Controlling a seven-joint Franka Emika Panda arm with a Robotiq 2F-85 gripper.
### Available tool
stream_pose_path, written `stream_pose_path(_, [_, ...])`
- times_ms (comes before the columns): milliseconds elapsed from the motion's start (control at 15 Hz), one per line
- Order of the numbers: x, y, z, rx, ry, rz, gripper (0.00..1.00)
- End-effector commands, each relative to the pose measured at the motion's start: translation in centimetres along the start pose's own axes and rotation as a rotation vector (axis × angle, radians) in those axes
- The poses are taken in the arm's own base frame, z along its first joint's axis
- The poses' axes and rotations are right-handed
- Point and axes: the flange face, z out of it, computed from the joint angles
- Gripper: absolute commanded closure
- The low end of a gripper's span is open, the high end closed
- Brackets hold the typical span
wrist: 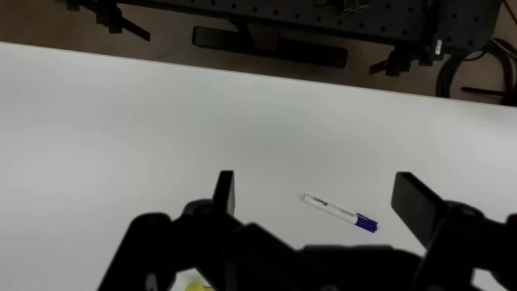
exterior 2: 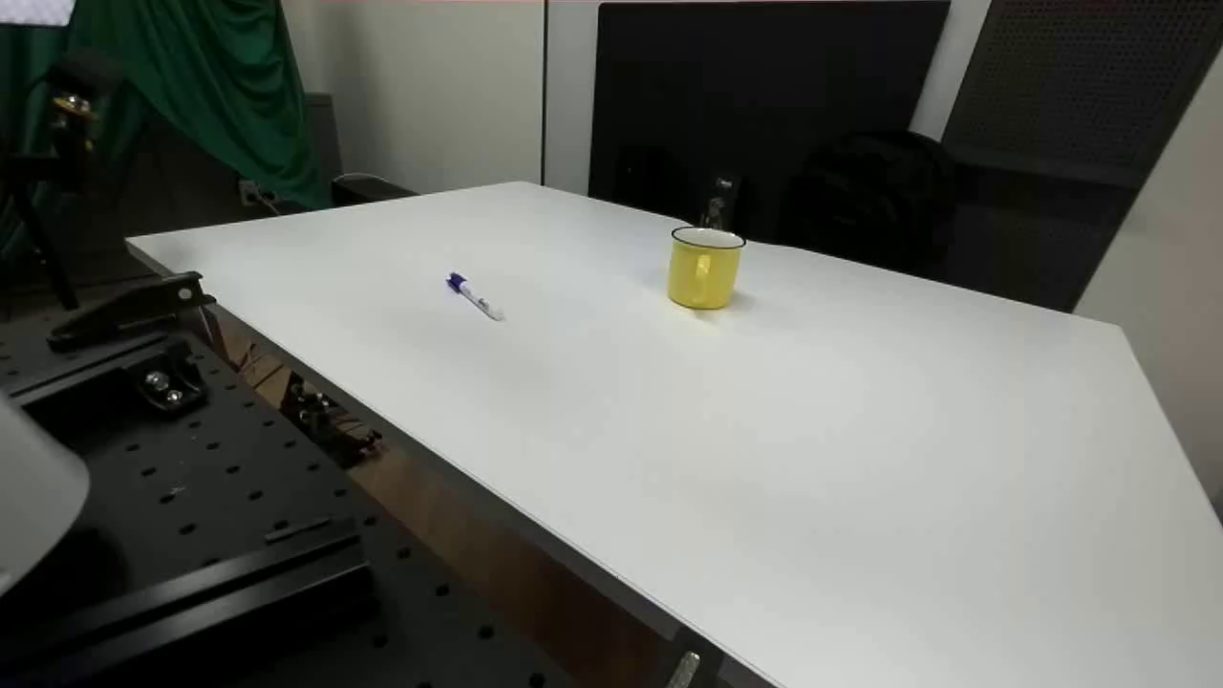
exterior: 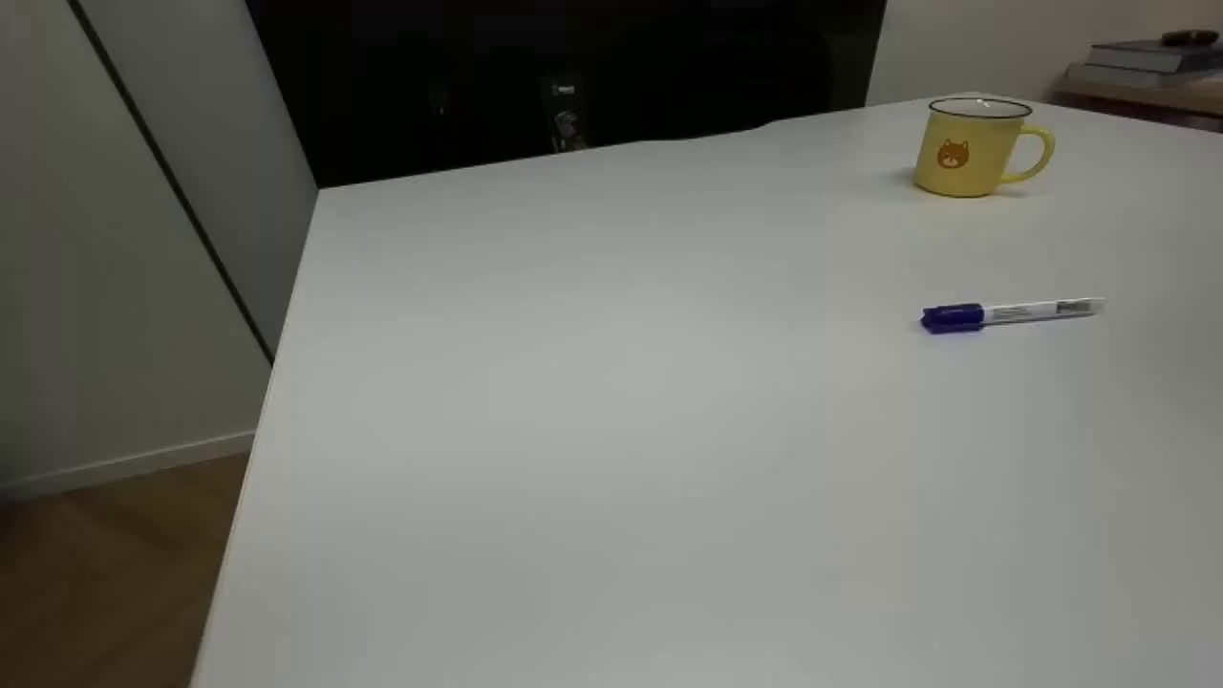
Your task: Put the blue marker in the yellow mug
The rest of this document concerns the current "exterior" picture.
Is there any blue capped white marker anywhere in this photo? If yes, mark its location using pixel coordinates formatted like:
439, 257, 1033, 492
918, 293, 1103, 341

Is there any small black silver device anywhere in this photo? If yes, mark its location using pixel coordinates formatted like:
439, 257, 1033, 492
543, 73, 590, 154

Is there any black cabinet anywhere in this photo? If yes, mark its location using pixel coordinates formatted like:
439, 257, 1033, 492
241, 0, 890, 191

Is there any grey book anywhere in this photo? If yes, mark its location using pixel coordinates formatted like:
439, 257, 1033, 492
1088, 36, 1223, 76
1065, 62, 1223, 96

